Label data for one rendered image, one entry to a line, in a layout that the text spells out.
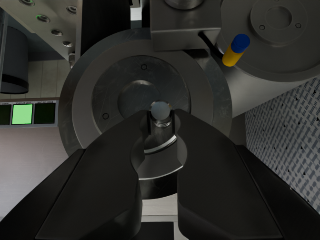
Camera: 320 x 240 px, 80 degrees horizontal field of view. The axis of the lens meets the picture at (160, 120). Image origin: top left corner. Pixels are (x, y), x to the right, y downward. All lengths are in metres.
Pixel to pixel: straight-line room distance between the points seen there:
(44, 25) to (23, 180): 0.37
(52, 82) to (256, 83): 2.72
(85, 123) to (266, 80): 0.15
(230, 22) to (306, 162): 0.18
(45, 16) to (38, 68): 2.53
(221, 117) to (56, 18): 0.38
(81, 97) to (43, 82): 2.73
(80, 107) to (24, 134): 0.45
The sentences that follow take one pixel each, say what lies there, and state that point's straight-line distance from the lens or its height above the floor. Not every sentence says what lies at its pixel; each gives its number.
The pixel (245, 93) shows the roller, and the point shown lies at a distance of 0.21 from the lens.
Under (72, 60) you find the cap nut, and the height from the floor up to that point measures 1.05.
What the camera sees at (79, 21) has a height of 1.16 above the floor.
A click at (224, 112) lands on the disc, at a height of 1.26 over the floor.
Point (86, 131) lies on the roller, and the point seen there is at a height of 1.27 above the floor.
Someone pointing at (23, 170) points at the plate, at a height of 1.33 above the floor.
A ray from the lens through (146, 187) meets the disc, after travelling 0.16.
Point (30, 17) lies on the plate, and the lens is 0.48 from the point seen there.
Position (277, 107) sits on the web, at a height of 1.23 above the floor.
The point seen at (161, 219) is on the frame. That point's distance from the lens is 0.52.
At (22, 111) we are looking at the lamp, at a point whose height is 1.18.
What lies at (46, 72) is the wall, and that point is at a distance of 2.92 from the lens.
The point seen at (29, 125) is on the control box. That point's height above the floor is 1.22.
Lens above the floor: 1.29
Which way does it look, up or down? 9 degrees down
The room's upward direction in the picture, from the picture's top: 179 degrees clockwise
